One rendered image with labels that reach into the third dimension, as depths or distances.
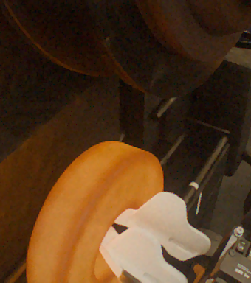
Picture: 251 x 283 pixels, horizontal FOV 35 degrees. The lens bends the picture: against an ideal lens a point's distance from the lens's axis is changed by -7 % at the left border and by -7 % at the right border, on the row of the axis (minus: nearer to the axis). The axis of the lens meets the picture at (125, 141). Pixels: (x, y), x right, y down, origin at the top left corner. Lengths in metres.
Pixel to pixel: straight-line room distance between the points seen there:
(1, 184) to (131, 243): 0.13
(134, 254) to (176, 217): 0.04
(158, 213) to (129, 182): 0.03
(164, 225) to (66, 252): 0.08
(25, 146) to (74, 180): 0.10
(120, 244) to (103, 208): 0.03
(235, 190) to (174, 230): 1.27
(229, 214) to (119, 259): 1.20
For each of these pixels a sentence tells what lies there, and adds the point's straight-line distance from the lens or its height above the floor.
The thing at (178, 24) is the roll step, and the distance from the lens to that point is 0.26.
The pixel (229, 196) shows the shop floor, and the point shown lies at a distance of 1.54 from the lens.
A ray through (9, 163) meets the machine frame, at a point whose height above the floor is 0.86.
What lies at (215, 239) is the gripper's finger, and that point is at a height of 0.83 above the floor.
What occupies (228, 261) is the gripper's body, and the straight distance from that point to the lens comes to 0.25.
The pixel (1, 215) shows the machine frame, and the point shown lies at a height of 0.82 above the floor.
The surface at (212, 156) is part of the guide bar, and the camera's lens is 0.58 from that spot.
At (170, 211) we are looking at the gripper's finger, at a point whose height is 0.87.
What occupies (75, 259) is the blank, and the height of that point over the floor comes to 0.87.
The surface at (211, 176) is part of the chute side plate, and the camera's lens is 0.57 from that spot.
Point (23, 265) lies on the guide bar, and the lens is 0.41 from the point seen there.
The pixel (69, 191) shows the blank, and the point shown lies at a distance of 0.27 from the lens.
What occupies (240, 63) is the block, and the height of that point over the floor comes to 0.80.
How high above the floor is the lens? 1.09
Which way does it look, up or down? 39 degrees down
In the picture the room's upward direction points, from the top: straight up
